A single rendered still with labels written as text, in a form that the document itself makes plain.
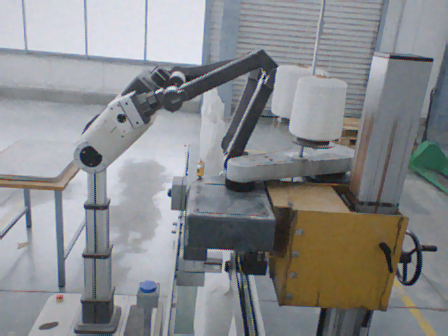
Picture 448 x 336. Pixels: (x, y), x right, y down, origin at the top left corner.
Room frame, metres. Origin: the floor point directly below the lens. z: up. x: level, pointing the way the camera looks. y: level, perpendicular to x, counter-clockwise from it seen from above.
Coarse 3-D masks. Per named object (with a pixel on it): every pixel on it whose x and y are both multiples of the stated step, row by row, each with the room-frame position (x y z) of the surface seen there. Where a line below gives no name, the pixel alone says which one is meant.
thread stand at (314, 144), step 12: (324, 0) 1.32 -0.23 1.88; (324, 12) 1.32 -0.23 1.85; (324, 24) 1.32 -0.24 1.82; (312, 72) 1.32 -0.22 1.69; (324, 72) 1.19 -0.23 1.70; (288, 120) 1.43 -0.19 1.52; (300, 144) 1.15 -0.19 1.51; (312, 144) 1.15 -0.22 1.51; (324, 144) 1.16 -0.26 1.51; (300, 156) 1.32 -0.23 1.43
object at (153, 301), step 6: (156, 282) 1.43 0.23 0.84; (138, 288) 1.39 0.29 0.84; (138, 294) 1.35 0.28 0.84; (144, 294) 1.36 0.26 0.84; (150, 294) 1.36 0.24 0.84; (156, 294) 1.36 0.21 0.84; (138, 300) 1.35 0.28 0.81; (144, 300) 1.36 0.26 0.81; (150, 300) 1.36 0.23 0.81; (156, 300) 1.36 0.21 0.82; (138, 306) 1.35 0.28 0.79; (144, 306) 1.36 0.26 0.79; (150, 306) 1.36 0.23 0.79; (156, 306) 1.36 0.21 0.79
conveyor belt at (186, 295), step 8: (184, 288) 2.08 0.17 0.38; (192, 288) 2.09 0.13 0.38; (184, 296) 2.01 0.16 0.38; (192, 296) 2.01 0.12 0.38; (176, 304) 1.93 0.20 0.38; (184, 304) 1.94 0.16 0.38; (192, 304) 1.95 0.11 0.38; (248, 304) 1.99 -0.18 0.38; (176, 312) 1.87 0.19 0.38; (184, 312) 1.87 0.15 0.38; (192, 312) 1.88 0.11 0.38; (248, 312) 1.92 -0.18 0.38; (176, 320) 1.81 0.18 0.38; (184, 320) 1.81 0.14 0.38; (192, 320) 1.82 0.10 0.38; (176, 328) 1.75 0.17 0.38; (184, 328) 1.75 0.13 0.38; (192, 328) 1.76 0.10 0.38
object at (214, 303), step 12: (228, 252) 1.46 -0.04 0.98; (216, 276) 1.50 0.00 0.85; (204, 288) 1.51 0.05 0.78; (216, 288) 1.44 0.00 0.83; (228, 288) 1.38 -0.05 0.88; (204, 300) 1.45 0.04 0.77; (216, 300) 1.43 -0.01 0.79; (228, 300) 1.43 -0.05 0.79; (204, 312) 1.43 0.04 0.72; (216, 312) 1.42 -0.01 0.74; (228, 312) 1.42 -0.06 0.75; (204, 324) 1.42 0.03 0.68; (216, 324) 1.41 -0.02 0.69; (228, 324) 1.41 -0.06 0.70
